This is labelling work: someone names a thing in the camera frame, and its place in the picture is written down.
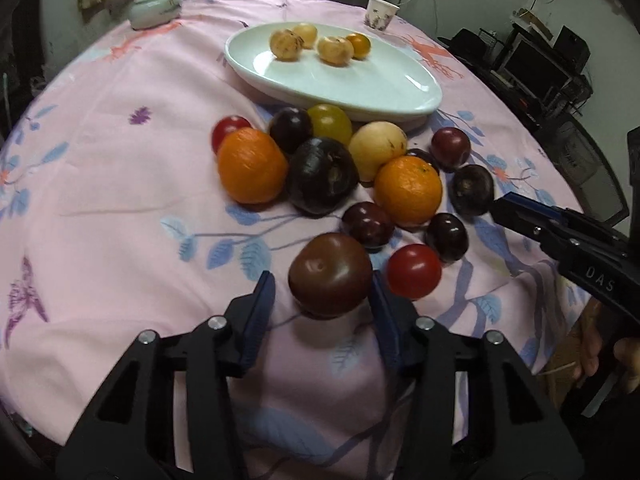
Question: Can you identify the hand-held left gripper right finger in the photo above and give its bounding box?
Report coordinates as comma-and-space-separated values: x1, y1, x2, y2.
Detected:
369, 270, 586, 480

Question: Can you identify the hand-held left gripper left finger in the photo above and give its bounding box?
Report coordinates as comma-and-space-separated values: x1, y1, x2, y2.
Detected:
55, 270, 277, 480

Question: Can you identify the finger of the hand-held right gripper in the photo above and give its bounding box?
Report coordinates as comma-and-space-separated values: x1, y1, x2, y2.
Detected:
490, 199, 551, 252
504, 191, 568, 223

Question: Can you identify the dark purple plum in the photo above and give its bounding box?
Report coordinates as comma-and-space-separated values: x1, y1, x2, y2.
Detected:
425, 212, 470, 263
450, 164, 496, 217
268, 107, 314, 155
341, 201, 396, 251

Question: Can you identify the brown tomato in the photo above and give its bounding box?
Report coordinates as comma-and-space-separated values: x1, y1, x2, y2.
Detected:
288, 232, 374, 318

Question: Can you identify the reddish purple plum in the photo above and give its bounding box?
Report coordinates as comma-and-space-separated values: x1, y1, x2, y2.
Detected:
431, 127, 472, 171

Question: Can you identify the orange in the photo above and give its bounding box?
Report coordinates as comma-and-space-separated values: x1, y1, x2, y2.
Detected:
217, 128, 290, 205
373, 156, 444, 227

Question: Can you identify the large ribbed dark purple fruit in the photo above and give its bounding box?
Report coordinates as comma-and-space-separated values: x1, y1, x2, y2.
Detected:
286, 137, 360, 216

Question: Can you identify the large yellow pepino melon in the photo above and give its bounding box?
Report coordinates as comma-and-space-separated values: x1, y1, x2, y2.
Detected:
348, 121, 408, 183

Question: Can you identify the red cherry tomato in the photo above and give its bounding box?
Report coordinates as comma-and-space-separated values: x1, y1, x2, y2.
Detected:
211, 115, 252, 156

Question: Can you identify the white oval plate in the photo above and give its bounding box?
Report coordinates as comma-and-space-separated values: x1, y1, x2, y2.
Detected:
224, 22, 443, 123

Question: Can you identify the person's right hand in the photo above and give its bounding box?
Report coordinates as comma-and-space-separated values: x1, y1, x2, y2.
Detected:
572, 300, 640, 396

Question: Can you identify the grey mesh chair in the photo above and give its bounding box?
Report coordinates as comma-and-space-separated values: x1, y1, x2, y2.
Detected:
542, 112, 630, 228

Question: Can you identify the computer monitor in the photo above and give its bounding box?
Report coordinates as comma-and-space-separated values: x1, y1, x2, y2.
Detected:
500, 39, 571, 95

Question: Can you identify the black speaker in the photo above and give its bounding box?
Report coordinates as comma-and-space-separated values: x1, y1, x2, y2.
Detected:
554, 25, 591, 73

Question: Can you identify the black box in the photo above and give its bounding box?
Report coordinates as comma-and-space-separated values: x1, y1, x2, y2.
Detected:
440, 29, 483, 61

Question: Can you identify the pink printed tablecloth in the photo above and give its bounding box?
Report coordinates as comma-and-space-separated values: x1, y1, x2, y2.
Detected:
0, 0, 593, 480

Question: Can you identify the green-yellow tomato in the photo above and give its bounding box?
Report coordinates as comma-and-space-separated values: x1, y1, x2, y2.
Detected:
306, 104, 353, 145

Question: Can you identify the orange-yellow tomato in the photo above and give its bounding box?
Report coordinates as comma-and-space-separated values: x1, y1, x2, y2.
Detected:
346, 33, 372, 60

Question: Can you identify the printed paper cup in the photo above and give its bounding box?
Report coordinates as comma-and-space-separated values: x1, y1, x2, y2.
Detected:
365, 0, 400, 31

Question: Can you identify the round pale pepino melon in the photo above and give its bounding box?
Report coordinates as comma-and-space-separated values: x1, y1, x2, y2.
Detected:
317, 36, 353, 66

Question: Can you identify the striped pale pepino melon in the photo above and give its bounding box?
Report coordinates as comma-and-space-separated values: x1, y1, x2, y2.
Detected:
270, 29, 302, 62

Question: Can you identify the small pale pepino melon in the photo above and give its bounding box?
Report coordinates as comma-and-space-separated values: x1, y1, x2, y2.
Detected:
292, 23, 319, 50

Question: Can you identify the pale green lidded ceramic jar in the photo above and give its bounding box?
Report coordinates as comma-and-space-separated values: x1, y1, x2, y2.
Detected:
130, 0, 183, 30

